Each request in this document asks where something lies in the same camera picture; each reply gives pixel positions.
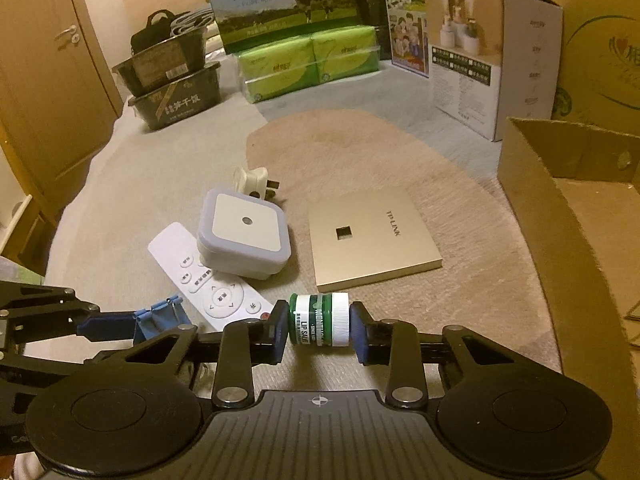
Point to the green tissue pack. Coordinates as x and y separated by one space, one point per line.
277 72
345 52

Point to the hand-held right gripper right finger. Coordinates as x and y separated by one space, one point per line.
357 332

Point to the shallow cardboard box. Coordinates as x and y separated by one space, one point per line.
590 240

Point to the gold square panel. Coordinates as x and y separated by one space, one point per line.
380 245

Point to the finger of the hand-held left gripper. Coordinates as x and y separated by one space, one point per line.
30 372
110 323

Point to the dark green box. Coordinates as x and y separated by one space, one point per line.
370 15

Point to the blue milk carton box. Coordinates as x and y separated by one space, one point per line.
407 25

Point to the blue binder clip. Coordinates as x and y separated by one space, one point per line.
160 322

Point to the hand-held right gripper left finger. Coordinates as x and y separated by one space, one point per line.
279 335

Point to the black bag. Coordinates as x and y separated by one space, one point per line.
150 35

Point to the white remote control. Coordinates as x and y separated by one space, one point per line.
220 295

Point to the wooden door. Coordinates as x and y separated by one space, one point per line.
45 110

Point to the square white night light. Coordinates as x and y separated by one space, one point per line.
242 230

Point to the cow picture milk box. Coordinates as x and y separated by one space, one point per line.
280 5

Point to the green lip balm jar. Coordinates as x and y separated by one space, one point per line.
317 320

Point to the white plug adapter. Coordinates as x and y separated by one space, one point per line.
250 182

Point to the large tall cardboard box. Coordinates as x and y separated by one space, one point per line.
600 35

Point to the white appliance box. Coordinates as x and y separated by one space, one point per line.
465 75

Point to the grey striped cloth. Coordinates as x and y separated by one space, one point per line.
192 20

